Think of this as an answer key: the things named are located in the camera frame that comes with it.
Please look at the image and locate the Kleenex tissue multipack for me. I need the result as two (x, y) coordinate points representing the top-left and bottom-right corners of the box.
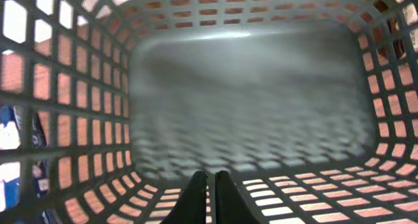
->
(1, 104), (71, 224)

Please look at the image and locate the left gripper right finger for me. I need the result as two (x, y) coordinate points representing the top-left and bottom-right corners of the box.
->
(215, 170), (259, 224)

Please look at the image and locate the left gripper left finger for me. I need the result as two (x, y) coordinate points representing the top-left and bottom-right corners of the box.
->
(161, 170), (207, 224)

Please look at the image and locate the grey plastic basket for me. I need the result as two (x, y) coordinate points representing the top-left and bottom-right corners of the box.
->
(1, 0), (417, 223)

